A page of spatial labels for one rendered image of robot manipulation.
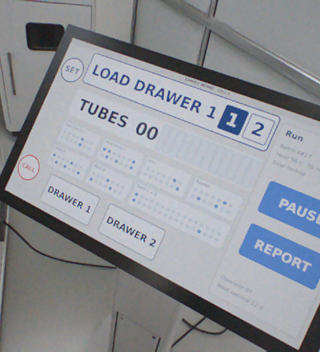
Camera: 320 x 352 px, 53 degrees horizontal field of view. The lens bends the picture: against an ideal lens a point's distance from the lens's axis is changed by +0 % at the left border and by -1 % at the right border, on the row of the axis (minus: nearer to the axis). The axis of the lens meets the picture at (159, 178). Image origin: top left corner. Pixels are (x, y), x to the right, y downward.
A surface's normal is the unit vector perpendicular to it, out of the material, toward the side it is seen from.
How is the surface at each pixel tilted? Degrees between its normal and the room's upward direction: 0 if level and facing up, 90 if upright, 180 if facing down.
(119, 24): 90
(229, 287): 50
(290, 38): 90
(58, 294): 0
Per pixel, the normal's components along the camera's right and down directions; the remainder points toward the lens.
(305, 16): -0.91, 0.14
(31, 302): 0.15, -0.77
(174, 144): -0.26, -0.11
